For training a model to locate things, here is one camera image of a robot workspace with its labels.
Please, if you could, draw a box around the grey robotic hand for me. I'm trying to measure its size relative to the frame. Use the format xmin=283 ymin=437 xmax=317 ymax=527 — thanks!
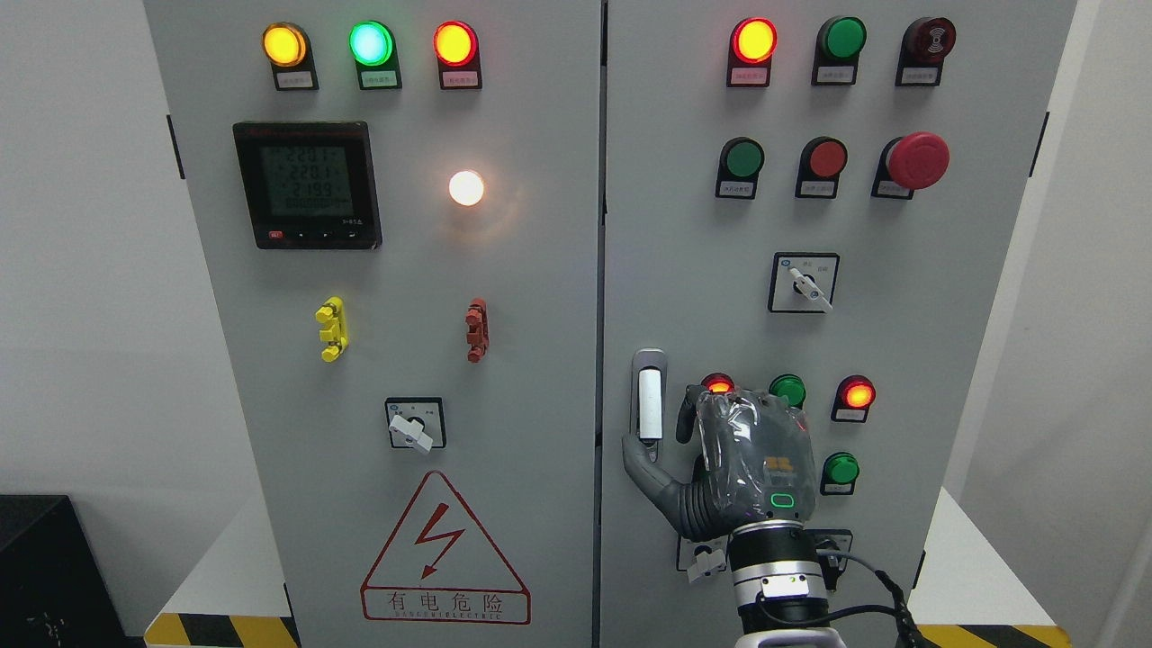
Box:
xmin=621 ymin=384 xmax=818 ymax=542

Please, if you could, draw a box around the silver door handle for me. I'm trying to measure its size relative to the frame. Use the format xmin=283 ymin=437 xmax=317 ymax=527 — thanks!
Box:
xmin=630 ymin=347 xmax=668 ymax=452

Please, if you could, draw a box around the green light lower middle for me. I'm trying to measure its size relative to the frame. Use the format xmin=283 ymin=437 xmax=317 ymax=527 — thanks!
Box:
xmin=770 ymin=372 xmax=808 ymax=409

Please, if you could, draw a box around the red lit light lower left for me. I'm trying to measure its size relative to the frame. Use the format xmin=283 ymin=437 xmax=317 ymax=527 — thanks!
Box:
xmin=700 ymin=372 xmax=736 ymax=394

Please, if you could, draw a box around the green push button lower right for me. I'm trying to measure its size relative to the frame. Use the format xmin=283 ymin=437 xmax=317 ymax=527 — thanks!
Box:
xmin=819 ymin=452 xmax=861 ymax=496

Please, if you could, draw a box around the green push button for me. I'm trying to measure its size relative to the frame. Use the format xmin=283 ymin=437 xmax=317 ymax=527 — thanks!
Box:
xmin=819 ymin=452 xmax=861 ymax=496
xmin=715 ymin=137 xmax=765 ymax=199

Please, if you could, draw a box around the red lit light lower right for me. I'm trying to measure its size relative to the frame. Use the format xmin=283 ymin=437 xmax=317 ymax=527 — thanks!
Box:
xmin=829 ymin=374 xmax=877 ymax=423

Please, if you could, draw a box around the white platform with hazard stripes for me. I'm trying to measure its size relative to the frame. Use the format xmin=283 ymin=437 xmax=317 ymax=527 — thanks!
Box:
xmin=145 ymin=491 xmax=1071 ymax=647

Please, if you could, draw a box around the green push button upper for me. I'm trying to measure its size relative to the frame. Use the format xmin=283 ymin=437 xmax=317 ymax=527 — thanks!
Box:
xmin=715 ymin=137 xmax=765 ymax=199

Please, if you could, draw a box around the red push button upper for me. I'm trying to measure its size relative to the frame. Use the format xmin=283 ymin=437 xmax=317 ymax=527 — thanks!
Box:
xmin=794 ymin=136 xmax=848 ymax=199

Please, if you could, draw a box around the red terminal clip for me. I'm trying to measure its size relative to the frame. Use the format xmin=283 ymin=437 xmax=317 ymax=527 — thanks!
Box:
xmin=464 ymin=297 xmax=490 ymax=364

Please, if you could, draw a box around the red electrical warning sticker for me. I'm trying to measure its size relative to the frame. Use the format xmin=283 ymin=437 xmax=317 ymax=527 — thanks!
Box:
xmin=359 ymin=469 xmax=532 ymax=625

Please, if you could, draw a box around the red emergency stop button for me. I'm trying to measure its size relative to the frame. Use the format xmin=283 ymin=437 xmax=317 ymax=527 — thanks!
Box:
xmin=869 ymin=131 xmax=950 ymax=201

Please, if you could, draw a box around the grey electrical cabinet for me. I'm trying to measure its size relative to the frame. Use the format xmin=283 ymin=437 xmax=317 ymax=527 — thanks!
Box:
xmin=145 ymin=1 xmax=1076 ymax=647

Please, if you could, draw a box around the white lit indicator light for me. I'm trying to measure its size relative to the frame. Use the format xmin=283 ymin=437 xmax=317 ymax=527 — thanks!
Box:
xmin=448 ymin=169 xmax=486 ymax=208

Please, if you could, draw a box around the red lit light top right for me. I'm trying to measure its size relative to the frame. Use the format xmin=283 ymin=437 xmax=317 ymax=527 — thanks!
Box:
xmin=725 ymin=16 xmax=779 ymax=86

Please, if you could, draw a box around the green light top right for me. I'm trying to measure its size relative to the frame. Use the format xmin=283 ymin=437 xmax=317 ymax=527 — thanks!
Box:
xmin=811 ymin=15 xmax=867 ymax=86

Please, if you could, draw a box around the yellow terminal clip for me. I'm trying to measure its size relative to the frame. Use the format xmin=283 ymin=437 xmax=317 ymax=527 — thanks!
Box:
xmin=314 ymin=296 xmax=350 ymax=364

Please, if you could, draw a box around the dark red buzzer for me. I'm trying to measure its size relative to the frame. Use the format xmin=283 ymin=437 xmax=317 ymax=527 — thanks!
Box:
xmin=895 ymin=17 xmax=958 ymax=86

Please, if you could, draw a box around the red lit indicator light left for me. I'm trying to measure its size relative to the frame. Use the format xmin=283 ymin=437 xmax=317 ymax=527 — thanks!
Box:
xmin=433 ymin=20 xmax=482 ymax=90

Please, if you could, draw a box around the black digital power meter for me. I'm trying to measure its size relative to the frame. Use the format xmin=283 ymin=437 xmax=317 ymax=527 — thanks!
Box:
xmin=233 ymin=121 xmax=382 ymax=250

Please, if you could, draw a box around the green lit indicator light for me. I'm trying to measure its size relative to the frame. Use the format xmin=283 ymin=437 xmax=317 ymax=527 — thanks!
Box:
xmin=348 ymin=20 xmax=402 ymax=90

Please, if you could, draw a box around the yellow indicator light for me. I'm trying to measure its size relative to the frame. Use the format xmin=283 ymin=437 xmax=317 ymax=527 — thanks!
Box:
xmin=262 ymin=22 xmax=320 ymax=91

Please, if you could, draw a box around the black box lower left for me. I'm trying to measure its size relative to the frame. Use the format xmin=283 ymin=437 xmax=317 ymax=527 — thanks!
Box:
xmin=1 ymin=495 xmax=127 ymax=647

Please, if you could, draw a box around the white lower selector switch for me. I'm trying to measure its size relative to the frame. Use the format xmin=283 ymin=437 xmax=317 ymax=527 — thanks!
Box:
xmin=675 ymin=535 xmax=728 ymax=585

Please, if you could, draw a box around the black key selector switch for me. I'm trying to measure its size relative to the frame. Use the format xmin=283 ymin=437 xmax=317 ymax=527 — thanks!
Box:
xmin=806 ymin=528 xmax=852 ymax=593

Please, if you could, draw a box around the upper right selector switch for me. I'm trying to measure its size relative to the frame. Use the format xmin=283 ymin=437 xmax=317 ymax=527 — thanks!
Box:
xmin=767 ymin=253 xmax=841 ymax=312

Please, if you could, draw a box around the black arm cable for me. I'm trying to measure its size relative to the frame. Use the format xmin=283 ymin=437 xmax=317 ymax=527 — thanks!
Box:
xmin=805 ymin=545 xmax=924 ymax=648

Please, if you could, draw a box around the left door selector switch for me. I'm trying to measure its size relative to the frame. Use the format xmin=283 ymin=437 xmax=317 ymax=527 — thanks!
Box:
xmin=385 ymin=397 xmax=447 ymax=455

